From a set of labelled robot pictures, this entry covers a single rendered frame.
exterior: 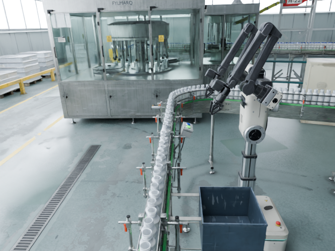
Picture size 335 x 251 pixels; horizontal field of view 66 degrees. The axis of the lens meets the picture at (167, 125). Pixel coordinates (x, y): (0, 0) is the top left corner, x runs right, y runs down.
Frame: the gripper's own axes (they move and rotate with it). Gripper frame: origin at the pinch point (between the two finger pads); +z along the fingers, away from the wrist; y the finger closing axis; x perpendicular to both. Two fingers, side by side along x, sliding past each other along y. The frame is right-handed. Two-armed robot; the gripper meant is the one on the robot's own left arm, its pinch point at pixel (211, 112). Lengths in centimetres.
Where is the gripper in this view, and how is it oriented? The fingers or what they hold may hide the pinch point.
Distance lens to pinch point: 179.9
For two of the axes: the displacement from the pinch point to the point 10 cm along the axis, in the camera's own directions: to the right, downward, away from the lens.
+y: 0.0, 3.5, -9.4
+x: 8.6, 4.7, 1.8
